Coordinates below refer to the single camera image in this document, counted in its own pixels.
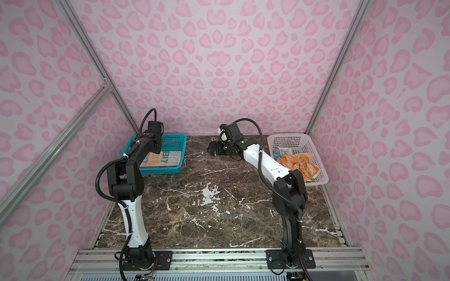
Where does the right corner aluminium post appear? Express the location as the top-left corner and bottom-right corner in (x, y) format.
(305, 0), (373, 135)

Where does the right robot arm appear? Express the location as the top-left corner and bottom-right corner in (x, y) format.
(207, 118), (308, 268)

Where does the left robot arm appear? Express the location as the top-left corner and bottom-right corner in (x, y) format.
(106, 121), (164, 266)

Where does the orange patterned towel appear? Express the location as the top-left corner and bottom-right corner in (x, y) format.
(277, 153), (321, 183)

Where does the teal plastic basket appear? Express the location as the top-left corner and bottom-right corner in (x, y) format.
(139, 134), (187, 175)

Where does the white plastic basket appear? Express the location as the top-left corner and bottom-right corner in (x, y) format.
(267, 133), (329, 187)

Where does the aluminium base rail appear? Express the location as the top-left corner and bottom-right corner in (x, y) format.
(69, 247), (374, 281)

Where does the blue patterned towel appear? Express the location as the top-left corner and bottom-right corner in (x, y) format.
(273, 147), (293, 160)

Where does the left diagonal aluminium strut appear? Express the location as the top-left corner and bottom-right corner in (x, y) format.
(1, 83), (111, 226)

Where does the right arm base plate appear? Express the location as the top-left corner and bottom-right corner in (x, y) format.
(265, 249), (316, 269)

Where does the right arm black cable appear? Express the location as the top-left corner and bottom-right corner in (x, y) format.
(233, 118), (305, 215)

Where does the rabbit striped towel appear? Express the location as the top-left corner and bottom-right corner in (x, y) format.
(139, 151), (182, 168)

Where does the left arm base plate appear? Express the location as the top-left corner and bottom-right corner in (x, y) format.
(123, 248), (173, 271)

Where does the left corner aluminium post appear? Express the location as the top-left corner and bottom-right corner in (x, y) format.
(56, 0), (139, 134)

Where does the corner aluminium post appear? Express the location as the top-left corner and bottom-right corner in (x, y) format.
(56, 0), (139, 134)
(305, 0), (373, 135)

